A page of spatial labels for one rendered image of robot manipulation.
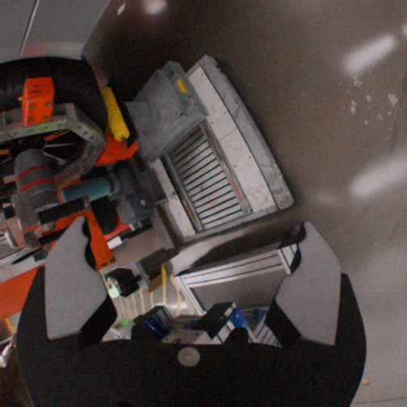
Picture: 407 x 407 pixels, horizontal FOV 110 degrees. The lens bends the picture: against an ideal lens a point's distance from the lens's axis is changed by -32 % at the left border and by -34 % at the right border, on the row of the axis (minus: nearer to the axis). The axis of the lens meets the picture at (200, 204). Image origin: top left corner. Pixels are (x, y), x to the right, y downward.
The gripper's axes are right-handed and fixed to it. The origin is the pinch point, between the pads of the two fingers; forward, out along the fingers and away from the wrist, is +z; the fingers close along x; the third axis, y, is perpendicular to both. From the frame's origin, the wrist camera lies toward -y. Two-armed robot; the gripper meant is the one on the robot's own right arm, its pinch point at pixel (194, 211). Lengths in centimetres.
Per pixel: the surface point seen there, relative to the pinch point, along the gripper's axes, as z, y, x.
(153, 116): 96, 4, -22
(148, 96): 100, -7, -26
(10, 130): 26, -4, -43
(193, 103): 90, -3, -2
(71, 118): 40, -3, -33
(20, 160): 40, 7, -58
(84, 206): 32.6, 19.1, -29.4
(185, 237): 97, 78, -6
